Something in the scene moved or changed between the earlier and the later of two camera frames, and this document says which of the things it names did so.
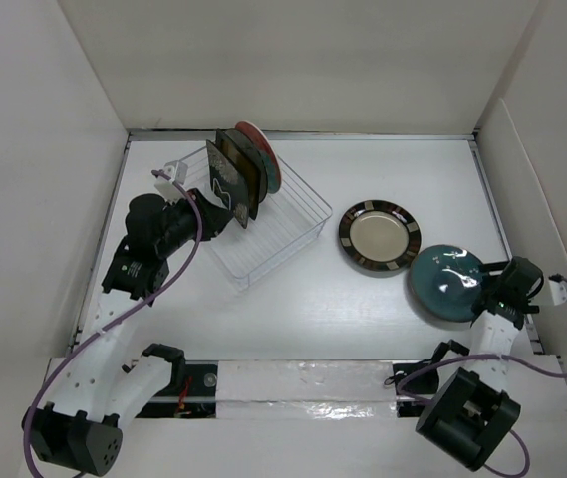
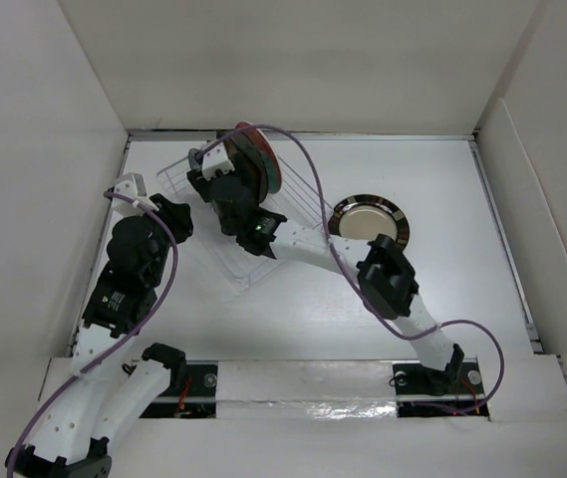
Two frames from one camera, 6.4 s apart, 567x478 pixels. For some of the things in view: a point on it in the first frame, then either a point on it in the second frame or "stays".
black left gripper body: [208, 230] → [178, 229]
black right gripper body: [526, 307] → [204, 185]
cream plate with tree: [254, 149] stays
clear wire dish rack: [283, 222] stays
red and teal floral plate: [269, 155] stays
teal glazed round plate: [446, 280] → [193, 162]
